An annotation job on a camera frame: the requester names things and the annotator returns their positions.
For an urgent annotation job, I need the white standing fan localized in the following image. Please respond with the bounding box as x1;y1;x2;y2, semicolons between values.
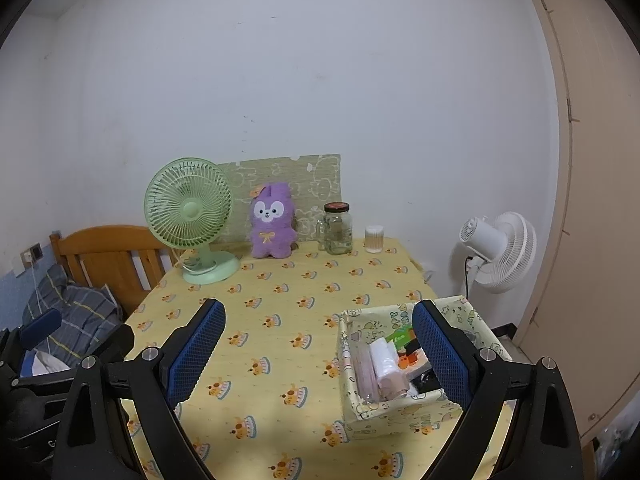
459;211;537;295

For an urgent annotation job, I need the black pouch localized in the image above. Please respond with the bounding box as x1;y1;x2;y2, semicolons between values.
410;370;442;397

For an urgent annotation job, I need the printed fabric storage box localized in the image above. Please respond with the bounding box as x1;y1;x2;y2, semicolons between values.
337;295;513;436

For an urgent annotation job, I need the cotton swab container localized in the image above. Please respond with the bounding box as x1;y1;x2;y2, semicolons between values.
364;225;386;254

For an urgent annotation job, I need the glass jar with dark lid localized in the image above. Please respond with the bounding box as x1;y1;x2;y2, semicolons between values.
317;202;354;255

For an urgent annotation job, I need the white and pink cloth roll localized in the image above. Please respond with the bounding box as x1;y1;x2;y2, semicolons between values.
371;337;406;401

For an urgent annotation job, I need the purple plush toy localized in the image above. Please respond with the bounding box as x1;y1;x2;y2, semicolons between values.
249;182;299;260

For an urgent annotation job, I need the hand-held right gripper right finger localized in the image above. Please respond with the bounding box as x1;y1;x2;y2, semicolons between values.
411;299;585;480

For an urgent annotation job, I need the green printed board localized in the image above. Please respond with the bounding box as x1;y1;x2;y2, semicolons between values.
216;154;342;246

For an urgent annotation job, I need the clear plastic bag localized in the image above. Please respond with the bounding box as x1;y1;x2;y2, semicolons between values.
350;330;381;403

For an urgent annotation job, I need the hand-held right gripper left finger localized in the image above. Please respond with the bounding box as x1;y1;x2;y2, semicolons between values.
52;298;227;480

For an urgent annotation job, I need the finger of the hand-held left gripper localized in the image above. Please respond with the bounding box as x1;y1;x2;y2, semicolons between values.
10;324;135;396
0;308;62;361

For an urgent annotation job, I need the wooden bed headboard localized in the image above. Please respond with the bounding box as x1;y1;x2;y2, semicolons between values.
49;225;181;316

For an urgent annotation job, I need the green desk fan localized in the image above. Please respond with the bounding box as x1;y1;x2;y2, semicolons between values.
144;157;241;286

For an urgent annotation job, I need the green and orange packet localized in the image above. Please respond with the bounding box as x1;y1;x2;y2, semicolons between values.
386;327;430;370

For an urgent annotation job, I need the beige door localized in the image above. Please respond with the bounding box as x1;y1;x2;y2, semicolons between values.
519;0;640;446

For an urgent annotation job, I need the grey plaid pillow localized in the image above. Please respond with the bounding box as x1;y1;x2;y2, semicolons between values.
22;265;123;368

